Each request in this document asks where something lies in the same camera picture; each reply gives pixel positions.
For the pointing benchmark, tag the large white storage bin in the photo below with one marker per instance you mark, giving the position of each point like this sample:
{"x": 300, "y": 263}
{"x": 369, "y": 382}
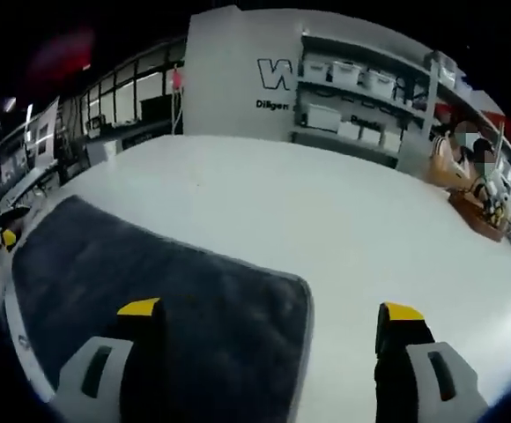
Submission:
{"x": 320, "y": 118}

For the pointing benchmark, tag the black cabinet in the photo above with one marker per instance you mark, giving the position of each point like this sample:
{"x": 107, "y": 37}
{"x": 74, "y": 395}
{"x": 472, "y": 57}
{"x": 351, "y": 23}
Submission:
{"x": 145, "y": 134}

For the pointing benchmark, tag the grey metal shelving rack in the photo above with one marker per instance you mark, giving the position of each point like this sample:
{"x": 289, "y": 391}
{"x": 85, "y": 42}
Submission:
{"x": 317, "y": 135}

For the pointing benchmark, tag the grey fluffy towel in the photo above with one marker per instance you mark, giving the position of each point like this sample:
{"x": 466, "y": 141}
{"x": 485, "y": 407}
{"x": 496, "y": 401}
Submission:
{"x": 150, "y": 273}

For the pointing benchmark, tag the pink hanging cloth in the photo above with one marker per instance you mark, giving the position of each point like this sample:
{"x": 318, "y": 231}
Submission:
{"x": 177, "y": 79}

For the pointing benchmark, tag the black monitor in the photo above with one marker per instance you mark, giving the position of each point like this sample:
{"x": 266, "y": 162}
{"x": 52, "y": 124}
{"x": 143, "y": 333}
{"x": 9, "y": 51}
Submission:
{"x": 156, "y": 110}

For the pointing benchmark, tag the wooden tray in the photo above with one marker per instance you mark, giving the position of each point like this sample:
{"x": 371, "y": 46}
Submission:
{"x": 471, "y": 216}

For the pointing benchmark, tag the pale display screen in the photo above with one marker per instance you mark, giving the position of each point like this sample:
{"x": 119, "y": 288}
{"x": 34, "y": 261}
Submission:
{"x": 44, "y": 132}

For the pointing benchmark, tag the large red screen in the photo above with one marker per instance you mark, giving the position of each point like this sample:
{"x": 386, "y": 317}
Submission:
{"x": 61, "y": 50}

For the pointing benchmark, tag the white lidded storage bin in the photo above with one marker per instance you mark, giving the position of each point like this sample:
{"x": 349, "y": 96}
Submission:
{"x": 346, "y": 72}
{"x": 317, "y": 65}
{"x": 376, "y": 83}

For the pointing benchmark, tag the clear storage bin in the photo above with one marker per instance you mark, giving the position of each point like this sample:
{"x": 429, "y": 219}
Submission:
{"x": 444, "y": 68}

